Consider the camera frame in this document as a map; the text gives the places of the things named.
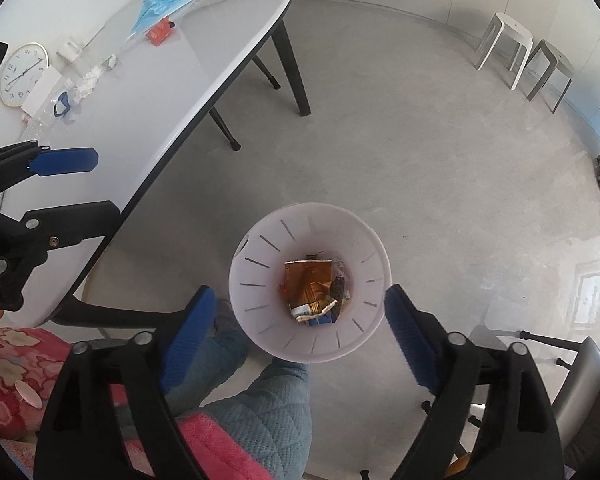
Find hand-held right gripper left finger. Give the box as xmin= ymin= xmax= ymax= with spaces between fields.
xmin=33 ymin=285 xmax=217 ymax=480

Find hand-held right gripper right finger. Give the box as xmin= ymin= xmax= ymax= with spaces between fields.
xmin=384 ymin=284 xmax=566 ymax=480

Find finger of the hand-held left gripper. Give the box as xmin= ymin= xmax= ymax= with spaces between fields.
xmin=10 ymin=200 xmax=122 ymax=263
xmin=0 ymin=141 xmax=100 ymax=206

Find clear plastic bottle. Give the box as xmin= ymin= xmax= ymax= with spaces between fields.
xmin=22 ymin=57 xmax=103 ymax=141

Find blue paper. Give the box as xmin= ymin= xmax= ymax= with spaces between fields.
xmin=51 ymin=91 xmax=73 ymax=120

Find white plastic waste bin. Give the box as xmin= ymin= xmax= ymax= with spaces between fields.
xmin=228 ymin=202 xmax=392 ymax=365

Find white tissue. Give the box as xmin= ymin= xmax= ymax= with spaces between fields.
xmin=75 ymin=67 xmax=106 ymax=100

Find black foam net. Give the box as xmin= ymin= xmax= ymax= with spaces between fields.
xmin=329 ymin=260 xmax=351 ymax=311

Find brown foil wrapper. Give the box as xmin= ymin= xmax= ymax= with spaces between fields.
xmin=284 ymin=258 xmax=342 ymax=313

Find red snack wrapper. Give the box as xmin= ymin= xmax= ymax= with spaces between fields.
xmin=146 ymin=16 xmax=177 ymax=47

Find blue face mask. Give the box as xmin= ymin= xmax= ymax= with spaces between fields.
xmin=127 ymin=0 xmax=203 ymax=41

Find white card box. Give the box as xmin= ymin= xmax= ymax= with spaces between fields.
xmin=20 ymin=67 xmax=63 ymax=117

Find pink floral robe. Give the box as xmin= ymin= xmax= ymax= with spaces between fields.
xmin=0 ymin=327 xmax=281 ymax=480

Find black table leg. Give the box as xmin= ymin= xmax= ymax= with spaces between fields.
xmin=272 ymin=19 xmax=312 ymax=117
xmin=49 ymin=296 xmax=191 ymax=333

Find blue quilted pants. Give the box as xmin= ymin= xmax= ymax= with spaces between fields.
xmin=165 ymin=300 xmax=313 ymax=480

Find grey dining chair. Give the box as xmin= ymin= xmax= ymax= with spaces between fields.
xmin=142 ymin=0 xmax=283 ymax=152
xmin=420 ymin=327 xmax=600 ymax=480

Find grey stool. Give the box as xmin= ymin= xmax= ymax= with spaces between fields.
xmin=522 ymin=39 xmax=577 ymax=114

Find white stool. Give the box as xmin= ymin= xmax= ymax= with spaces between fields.
xmin=474 ymin=11 xmax=534 ymax=91

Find round white wall clock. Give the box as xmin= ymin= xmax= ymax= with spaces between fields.
xmin=0 ymin=42 xmax=49 ymax=107

